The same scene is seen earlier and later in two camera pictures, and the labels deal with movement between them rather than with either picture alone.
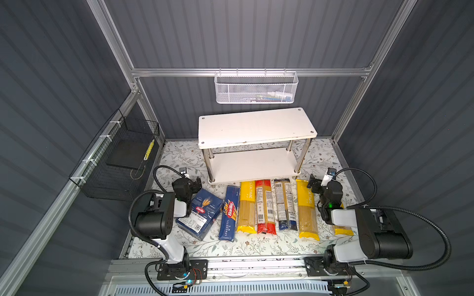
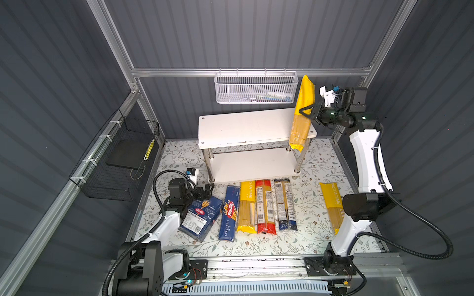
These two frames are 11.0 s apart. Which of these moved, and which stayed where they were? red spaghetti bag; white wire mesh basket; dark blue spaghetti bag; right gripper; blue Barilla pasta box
Moved: right gripper
Stayed: dark blue spaghetti bag; red spaghetti bag; white wire mesh basket; blue Barilla pasta box
